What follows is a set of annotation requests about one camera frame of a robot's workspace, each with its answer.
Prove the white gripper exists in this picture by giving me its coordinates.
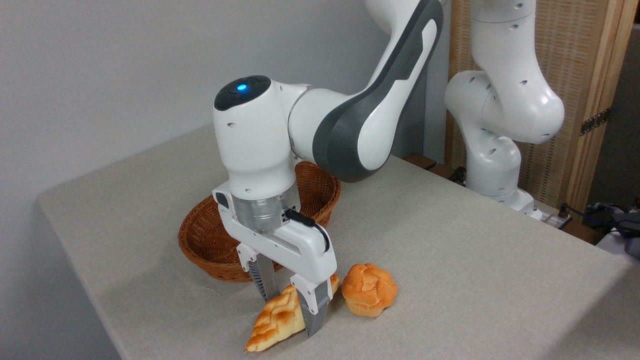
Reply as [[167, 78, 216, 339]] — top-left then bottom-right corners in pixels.
[[212, 182, 338, 337]]

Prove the long braided bread loaf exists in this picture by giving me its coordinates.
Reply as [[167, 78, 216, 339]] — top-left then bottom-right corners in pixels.
[[245, 274, 341, 353]]

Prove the round muffin-shaped bread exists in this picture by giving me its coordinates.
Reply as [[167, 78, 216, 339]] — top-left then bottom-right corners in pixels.
[[341, 263, 399, 318]]

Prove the brown oval wicker basket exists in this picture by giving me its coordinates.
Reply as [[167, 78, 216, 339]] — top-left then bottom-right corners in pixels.
[[178, 160, 342, 283]]

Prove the grey tablecloth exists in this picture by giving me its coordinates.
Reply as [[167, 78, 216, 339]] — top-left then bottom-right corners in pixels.
[[36, 125, 640, 360]]

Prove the brown wooden base board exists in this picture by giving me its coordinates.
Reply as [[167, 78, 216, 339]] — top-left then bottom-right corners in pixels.
[[404, 153, 467, 187]]

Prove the dark metal screen hinge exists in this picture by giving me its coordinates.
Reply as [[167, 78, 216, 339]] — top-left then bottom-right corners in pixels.
[[580, 107, 612, 137]]

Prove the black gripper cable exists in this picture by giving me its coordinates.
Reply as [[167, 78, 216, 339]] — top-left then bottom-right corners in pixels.
[[284, 209, 331, 253]]

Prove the dark bag with cables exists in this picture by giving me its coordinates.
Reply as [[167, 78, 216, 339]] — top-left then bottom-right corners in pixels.
[[560, 201, 640, 260]]

